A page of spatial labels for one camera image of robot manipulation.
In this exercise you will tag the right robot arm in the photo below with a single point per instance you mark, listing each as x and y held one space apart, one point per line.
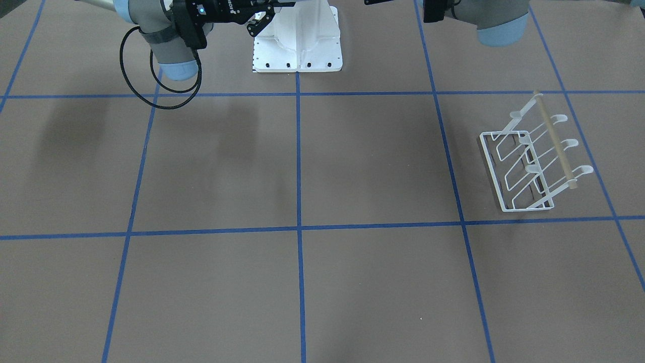
175 30

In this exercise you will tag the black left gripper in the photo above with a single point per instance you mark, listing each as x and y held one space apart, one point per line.
390 2

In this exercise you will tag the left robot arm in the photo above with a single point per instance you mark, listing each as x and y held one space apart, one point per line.
497 23

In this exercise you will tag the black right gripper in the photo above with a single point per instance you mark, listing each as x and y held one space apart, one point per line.
225 11

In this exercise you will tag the white wire cup holder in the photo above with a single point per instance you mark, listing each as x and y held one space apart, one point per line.
527 160

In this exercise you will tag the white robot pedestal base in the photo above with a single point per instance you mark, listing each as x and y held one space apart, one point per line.
302 38

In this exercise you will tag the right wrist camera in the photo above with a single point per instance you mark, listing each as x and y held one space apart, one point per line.
189 23

